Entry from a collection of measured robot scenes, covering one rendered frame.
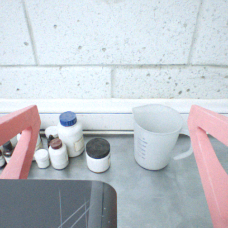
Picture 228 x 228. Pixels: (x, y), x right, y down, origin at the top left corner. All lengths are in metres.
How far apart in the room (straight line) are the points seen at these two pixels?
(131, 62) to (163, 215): 0.41
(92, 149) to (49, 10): 0.37
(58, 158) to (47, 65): 0.27
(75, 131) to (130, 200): 0.23
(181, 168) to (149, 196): 0.14
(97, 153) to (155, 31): 0.36
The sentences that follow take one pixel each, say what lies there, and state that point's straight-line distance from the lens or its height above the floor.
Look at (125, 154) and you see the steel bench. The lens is 0.65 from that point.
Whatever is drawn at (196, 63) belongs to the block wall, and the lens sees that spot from 0.67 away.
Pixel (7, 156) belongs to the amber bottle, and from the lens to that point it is 0.64.
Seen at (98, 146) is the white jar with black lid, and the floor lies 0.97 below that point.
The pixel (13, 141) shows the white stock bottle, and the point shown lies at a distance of 0.67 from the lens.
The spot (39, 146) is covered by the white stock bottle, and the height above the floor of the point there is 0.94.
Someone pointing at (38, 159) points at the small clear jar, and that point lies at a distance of 0.61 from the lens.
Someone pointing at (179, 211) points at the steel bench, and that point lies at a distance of 0.56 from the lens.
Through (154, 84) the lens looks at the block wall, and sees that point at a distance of 0.67.
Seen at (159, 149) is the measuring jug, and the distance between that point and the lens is 0.55.
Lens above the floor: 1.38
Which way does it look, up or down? 37 degrees down
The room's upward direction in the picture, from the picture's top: straight up
